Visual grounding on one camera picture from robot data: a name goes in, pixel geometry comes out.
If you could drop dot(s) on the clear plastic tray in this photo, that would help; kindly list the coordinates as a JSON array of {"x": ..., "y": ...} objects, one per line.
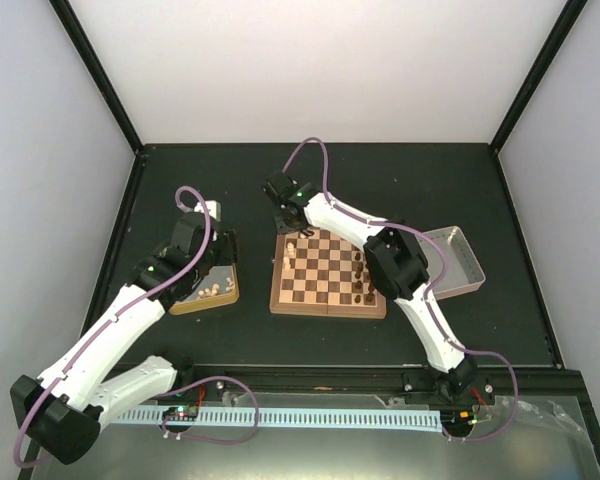
[{"x": 449, "y": 247}]

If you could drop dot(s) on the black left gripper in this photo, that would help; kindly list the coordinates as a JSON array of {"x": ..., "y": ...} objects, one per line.
[{"x": 229, "y": 252}]

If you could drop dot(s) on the black frame post left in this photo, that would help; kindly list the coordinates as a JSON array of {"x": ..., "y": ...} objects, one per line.
[{"x": 83, "y": 46}]

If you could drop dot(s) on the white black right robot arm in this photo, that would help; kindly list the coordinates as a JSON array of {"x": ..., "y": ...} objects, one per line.
[{"x": 397, "y": 266}]

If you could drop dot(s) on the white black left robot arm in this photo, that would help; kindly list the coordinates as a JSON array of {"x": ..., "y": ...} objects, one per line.
[{"x": 65, "y": 408}]

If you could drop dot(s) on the black frame post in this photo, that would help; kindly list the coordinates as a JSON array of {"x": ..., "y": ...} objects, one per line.
[
  {"x": 550, "y": 48},
  {"x": 83, "y": 46}
]

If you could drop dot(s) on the yellow tin box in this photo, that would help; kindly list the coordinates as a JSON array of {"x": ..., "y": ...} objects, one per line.
[{"x": 219, "y": 288}]

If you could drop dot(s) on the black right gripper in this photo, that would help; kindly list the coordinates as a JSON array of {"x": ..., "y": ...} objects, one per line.
[{"x": 283, "y": 227}]

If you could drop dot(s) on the white slotted cable duct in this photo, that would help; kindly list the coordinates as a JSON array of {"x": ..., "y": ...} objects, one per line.
[{"x": 298, "y": 418}]

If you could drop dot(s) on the small electronics board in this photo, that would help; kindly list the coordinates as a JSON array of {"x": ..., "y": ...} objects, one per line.
[{"x": 180, "y": 413}]

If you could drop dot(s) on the black frame post right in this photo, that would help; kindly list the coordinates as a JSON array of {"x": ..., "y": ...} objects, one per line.
[{"x": 550, "y": 48}]

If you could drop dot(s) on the wooden chess board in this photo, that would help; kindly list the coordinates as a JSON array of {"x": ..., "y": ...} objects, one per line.
[{"x": 321, "y": 281}]

